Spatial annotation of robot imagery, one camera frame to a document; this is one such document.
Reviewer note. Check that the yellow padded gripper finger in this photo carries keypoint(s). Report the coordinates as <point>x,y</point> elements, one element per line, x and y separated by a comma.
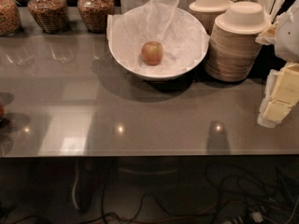
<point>281,95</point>

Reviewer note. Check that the red-yellow apple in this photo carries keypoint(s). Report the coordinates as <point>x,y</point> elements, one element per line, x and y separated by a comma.
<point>152,53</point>

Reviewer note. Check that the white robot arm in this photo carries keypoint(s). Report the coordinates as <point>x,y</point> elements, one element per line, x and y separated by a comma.
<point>283,34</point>

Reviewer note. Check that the white ceramic bowl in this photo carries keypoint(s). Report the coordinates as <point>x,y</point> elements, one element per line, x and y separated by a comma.
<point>155,70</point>

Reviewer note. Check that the front stack of paper bowls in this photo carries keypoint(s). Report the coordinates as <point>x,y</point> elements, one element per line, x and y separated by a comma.
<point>232,46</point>

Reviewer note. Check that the stack of paper bowls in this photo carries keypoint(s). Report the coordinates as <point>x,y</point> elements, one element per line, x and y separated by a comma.
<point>232,46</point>
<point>206,11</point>

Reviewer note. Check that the rear stack of paper bowls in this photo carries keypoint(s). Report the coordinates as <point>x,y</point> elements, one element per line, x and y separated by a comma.
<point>206,11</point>

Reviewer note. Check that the white power plug on floor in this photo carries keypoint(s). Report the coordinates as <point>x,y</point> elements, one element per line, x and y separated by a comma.
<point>256,217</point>

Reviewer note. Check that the white tissue paper liner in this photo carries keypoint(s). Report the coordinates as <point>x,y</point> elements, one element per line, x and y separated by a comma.
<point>162,28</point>

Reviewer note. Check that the right glass jar of grains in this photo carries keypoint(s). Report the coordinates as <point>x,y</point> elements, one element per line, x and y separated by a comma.
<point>94,14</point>

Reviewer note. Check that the glass jar of grains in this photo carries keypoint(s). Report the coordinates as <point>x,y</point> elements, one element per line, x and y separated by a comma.
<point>94,14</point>
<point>10,19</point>
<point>50,15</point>

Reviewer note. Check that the middle glass jar of grains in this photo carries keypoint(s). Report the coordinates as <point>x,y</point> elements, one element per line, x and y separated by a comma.
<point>50,15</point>

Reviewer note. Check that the left glass jar of grains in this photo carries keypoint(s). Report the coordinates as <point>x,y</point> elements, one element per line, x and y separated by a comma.
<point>10,19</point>

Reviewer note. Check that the red object at left edge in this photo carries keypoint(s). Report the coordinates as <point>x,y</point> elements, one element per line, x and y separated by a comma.
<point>2,113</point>

